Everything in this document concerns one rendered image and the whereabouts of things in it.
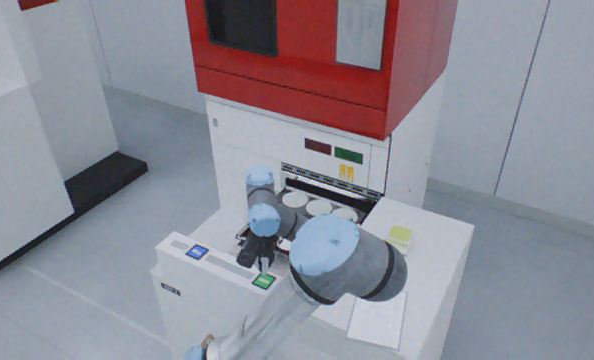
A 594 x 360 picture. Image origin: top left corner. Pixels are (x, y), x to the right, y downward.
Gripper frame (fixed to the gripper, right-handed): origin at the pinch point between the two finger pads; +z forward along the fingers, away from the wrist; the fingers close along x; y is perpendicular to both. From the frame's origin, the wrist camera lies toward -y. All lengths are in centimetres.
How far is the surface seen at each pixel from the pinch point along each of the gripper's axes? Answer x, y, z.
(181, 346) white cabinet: 38, -5, 56
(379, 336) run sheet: -38.9, -1.5, 3.3
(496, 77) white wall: -27, 207, 9
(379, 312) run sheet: -35.7, 6.1, 3.3
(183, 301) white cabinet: 31.7, -4.3, 26.6
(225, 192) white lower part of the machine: 61, 58, 30
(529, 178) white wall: -61, 207, 70
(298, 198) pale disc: 16, 49, 10
